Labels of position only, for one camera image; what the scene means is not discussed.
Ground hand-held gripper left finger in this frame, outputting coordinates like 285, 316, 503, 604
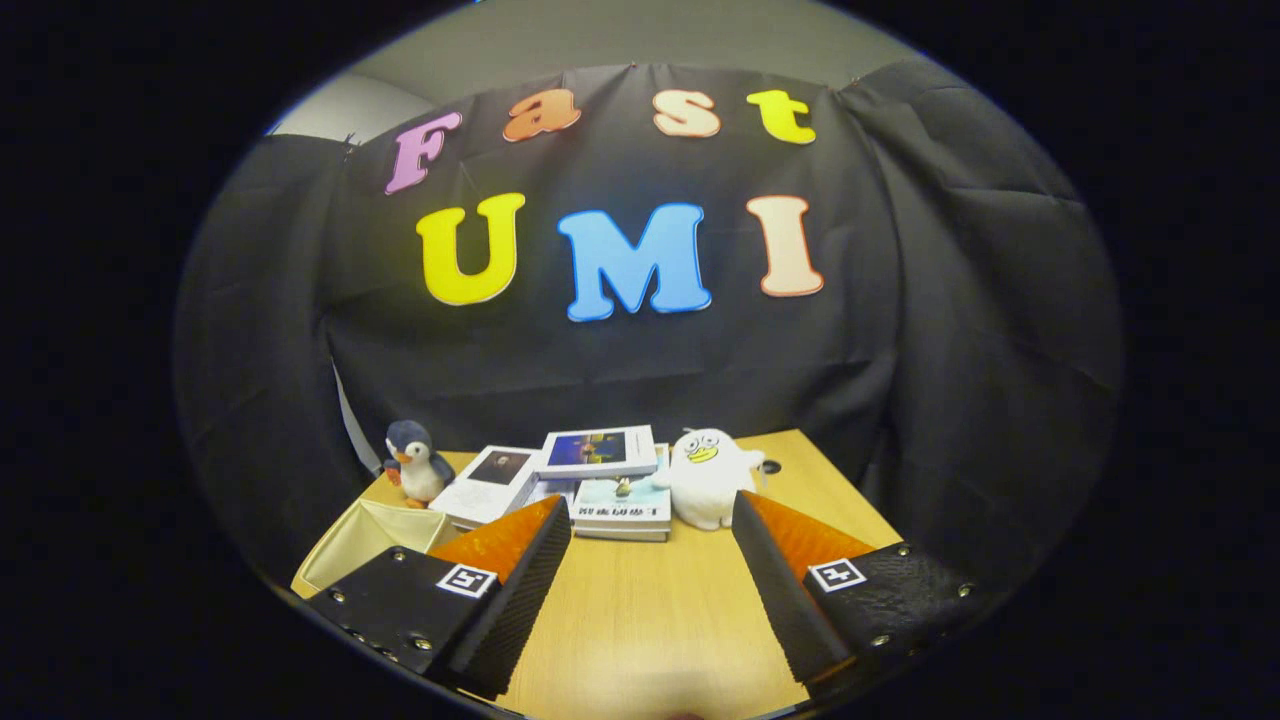
305, 494, 573, 701

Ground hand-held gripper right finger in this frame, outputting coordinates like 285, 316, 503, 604
730, 489, 979, 693

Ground beige fabric storage box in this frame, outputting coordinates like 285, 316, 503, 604
290, 498, 459, 601

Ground book with portrait cover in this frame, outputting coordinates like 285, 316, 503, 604
428, 445, 543, 531

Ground thin white text booklet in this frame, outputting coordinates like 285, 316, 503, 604
520, 478, 581, 516

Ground white duck plush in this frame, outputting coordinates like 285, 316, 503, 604
652, 428, 766, 531

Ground thick book with pale cover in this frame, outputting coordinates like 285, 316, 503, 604
572, 445, 673, 536

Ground navy and white penguin plush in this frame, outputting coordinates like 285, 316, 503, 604
383, 420, 456, 509

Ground book with blue picture cover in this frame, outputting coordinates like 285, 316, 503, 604
533, 425, 659, 483

